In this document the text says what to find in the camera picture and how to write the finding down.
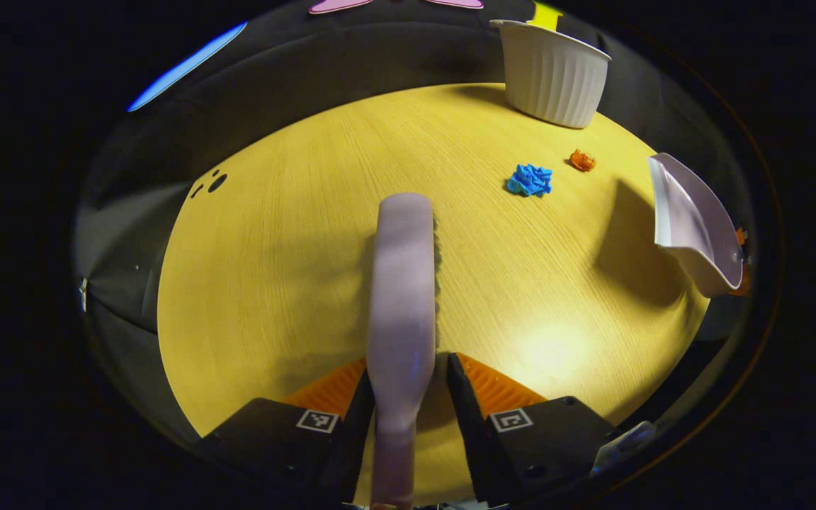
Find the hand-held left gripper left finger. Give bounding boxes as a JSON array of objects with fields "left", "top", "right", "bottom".
[{"left": 195, "top": 356, "right": 377, "bottom": 505}]

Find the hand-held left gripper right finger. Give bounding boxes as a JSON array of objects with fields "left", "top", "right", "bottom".
[{"left": 446, "top": 352, "right": 620, "bottom": 506}]

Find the pink dustpan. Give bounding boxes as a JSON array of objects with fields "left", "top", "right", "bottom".
[{"left": 647, "top": 152, "right": 745, "bottom": 299}]

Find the small pink broom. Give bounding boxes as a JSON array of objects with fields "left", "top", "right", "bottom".
[{"left": 367, "top": 193, "right": 438, "bottom": 510}]

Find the blue paper trash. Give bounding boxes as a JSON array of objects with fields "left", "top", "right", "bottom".
[{"left": 506, "top": 164, "right": 553, "bottom": 198}]

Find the white ribbed garbage bin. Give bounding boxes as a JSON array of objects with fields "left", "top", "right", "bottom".
[{"left": 489, "top": 18, "right": 612, "bottom": 130}]

